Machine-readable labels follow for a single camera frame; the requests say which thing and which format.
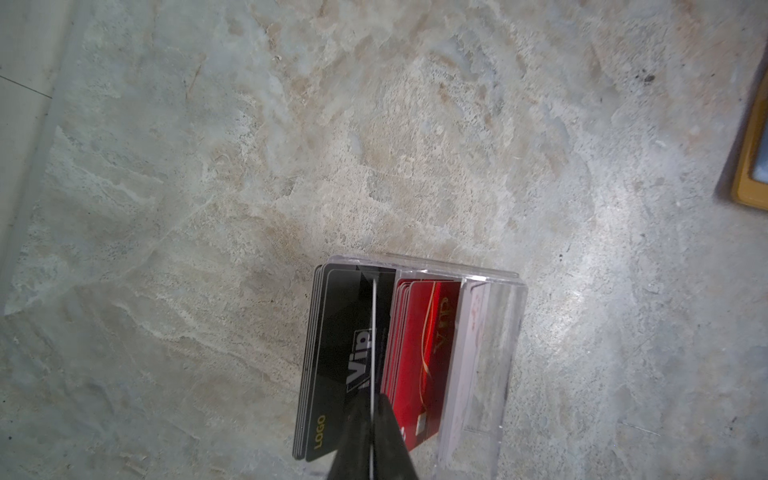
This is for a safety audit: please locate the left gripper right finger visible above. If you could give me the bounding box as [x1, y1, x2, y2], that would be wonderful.
[373, 394, 418, 480]

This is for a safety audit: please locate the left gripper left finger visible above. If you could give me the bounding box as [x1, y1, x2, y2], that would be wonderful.
[326, 392, 372, 480]

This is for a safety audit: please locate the yellow leather card holder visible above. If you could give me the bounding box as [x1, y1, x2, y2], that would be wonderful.
[731, 72, 767, 211]

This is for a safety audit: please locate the white VIP card in stand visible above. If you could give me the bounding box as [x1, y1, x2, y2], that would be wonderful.
[438, 280, 491, 468]

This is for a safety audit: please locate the red card in stand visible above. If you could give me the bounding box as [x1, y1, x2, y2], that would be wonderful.
[381, 279, 461, 451]

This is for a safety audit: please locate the black VIP card in stand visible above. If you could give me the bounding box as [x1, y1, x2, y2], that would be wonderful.
[292, 263, 396, 462]

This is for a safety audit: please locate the clear acrylic card stand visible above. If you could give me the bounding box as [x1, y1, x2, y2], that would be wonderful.
[292, 255, 527, 479]

